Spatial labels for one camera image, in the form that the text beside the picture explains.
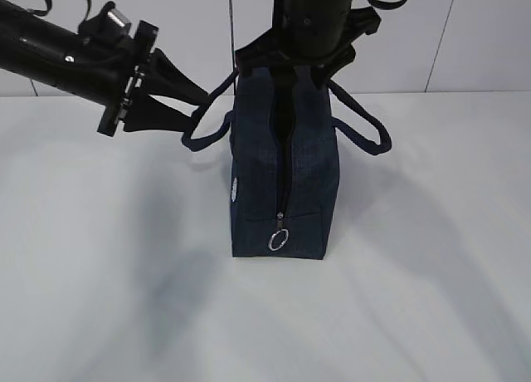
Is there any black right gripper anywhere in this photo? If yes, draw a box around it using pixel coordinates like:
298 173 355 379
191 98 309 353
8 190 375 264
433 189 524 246
236 0 381 83

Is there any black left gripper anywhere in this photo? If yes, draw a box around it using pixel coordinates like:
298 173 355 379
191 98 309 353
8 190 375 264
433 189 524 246
57 19 209 136

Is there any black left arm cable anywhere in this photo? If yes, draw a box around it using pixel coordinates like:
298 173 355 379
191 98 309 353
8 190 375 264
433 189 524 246
28 0 95 24

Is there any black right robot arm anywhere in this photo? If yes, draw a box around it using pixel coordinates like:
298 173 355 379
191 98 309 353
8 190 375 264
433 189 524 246
236 0 381 87

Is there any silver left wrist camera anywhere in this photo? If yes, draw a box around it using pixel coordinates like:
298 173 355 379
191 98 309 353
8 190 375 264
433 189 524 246
107 7 131 35

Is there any dark navy lunch bag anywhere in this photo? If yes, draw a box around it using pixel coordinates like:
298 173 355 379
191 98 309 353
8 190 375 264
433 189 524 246
182 67 392 260

